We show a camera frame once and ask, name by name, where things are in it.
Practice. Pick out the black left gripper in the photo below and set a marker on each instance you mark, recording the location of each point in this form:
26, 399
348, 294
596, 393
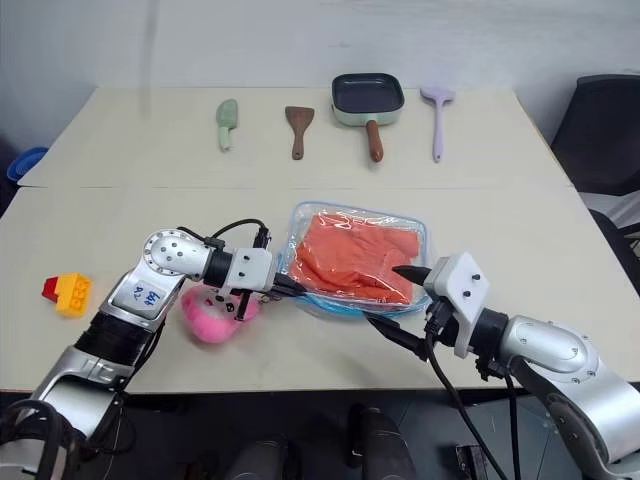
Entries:
243, 304

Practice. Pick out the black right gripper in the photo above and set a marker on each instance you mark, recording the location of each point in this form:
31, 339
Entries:
442, 322

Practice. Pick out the clear plastic zipper pouch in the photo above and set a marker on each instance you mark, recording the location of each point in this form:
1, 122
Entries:
320, 300

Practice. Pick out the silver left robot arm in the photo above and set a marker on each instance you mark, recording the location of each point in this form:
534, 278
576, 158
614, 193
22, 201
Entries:
165, 260

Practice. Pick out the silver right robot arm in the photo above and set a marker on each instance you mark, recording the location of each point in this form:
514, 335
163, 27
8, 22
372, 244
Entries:
560, 350

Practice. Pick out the orange cloth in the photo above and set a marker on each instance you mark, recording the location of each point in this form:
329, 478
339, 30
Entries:
350, 255

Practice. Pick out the pink plush toy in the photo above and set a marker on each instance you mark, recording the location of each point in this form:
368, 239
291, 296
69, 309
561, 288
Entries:
210, 325

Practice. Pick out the dark rounded shape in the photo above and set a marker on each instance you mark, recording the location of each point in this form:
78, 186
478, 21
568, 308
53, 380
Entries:
265, 460
382, 445

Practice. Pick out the brown wooden spatula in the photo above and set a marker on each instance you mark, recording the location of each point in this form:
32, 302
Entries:
299, 127

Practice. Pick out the green toy knife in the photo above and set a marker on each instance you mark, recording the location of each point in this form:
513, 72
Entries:
226, 122

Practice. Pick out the purple silicone spatula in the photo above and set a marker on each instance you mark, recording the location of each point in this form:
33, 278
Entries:
438, 115

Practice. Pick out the green square frying pan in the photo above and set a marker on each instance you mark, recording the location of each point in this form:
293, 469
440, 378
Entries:
367, 100

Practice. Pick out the yellow toy brick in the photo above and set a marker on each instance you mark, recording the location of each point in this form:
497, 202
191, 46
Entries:
75, 295

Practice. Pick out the red toy brick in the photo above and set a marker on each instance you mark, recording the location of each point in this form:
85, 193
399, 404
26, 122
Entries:
50, 291

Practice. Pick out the black office chair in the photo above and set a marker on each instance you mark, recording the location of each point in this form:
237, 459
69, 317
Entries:
600, 140

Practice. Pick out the blue plastic basket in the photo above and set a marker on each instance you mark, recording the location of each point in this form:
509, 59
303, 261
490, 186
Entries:
25, 165

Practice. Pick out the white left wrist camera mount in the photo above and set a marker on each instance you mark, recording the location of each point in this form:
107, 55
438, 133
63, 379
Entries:
252, 270

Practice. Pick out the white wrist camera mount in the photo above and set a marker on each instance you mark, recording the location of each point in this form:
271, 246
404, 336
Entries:
252, 270
460, 290

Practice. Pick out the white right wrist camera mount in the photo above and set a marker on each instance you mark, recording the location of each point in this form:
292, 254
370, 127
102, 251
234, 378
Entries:
460, 290

